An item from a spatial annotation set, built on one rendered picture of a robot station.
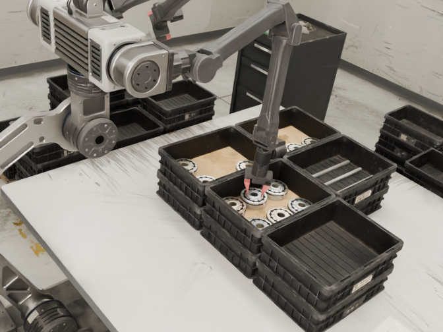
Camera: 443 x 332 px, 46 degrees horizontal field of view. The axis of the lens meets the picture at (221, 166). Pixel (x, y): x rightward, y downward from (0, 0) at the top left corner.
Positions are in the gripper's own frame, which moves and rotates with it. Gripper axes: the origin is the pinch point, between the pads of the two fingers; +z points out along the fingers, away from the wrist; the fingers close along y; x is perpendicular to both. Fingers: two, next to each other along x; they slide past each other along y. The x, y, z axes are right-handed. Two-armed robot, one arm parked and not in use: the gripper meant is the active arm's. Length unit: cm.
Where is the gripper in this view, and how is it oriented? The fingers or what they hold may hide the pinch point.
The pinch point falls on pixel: (254, 193)
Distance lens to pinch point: 199.1
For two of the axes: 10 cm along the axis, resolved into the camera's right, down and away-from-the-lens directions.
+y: -9.8, -1.8, 0.0
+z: -1.5, 8.4, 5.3
